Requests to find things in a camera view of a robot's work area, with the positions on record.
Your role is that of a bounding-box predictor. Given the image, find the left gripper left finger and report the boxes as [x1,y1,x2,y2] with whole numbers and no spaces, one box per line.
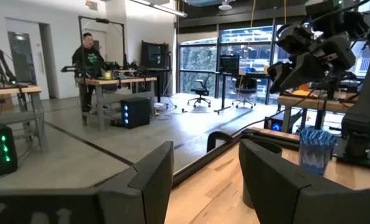
[96,141,175,224]

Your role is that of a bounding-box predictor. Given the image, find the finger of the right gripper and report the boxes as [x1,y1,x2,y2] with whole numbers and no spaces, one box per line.
[267,61,293,94]
[278,52,328,93]

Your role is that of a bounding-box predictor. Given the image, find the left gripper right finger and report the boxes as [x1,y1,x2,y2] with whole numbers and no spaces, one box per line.
[238,139,370,224]

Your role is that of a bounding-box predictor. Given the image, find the wooden workbench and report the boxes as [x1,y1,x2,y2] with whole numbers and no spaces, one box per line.
[0,83,49,155]
[278,90,370,131]
[75,76,158,133]

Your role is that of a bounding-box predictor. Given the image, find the black office chair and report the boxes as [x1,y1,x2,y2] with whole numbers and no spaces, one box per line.
[187,79,211,108]
[232,76,258,109]

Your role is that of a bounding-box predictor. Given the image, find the small tower blue light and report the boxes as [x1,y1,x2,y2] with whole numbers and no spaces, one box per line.
[263,116,285,131]

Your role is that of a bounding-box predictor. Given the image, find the black desk monitor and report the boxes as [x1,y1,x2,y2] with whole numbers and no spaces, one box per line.
[219,55,240,75]

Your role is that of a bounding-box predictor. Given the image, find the blue faceted plastic cup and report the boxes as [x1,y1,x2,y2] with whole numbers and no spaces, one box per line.
[298,128,339,175]

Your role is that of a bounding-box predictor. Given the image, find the black standing desk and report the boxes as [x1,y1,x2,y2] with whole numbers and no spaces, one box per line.
[214,72,270,114]

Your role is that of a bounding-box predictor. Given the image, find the computer tower blue lights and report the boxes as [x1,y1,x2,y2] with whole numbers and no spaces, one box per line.
[120,97,151,129]

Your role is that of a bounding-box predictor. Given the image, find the person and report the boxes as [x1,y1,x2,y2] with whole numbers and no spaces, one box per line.
[72,32,105,113]

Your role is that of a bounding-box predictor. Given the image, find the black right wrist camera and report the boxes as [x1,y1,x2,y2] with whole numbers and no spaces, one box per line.
[277,23,316,56]

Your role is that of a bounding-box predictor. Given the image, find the black cable loop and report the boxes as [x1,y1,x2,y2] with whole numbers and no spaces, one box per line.
[206,130,234,153]

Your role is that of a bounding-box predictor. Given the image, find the black camera gantry frame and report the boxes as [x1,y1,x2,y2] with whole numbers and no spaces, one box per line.
[78,15,127,68]

